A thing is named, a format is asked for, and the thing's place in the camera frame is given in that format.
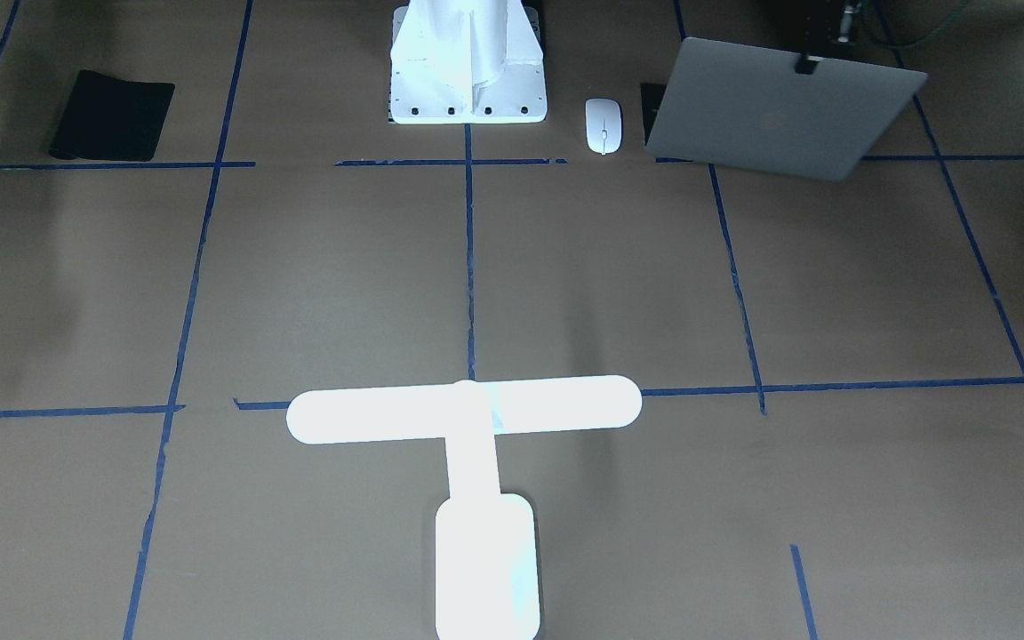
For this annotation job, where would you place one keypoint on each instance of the grey laptop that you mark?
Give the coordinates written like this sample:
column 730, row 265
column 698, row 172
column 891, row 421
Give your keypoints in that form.
column 750, row 108

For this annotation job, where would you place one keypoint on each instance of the black mouse pad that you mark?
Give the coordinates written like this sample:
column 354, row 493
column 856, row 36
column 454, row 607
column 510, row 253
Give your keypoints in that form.
column 109, row 119

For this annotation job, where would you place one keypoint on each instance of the white computer mouse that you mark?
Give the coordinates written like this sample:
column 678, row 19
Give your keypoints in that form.
column 604, row 125

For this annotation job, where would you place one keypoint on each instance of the white desk lamp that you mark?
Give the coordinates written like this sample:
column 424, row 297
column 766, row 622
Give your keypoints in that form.
column 485, row 542

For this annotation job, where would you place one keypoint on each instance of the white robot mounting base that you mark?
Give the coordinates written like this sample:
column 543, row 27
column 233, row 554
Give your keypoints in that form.
column 458, row 62

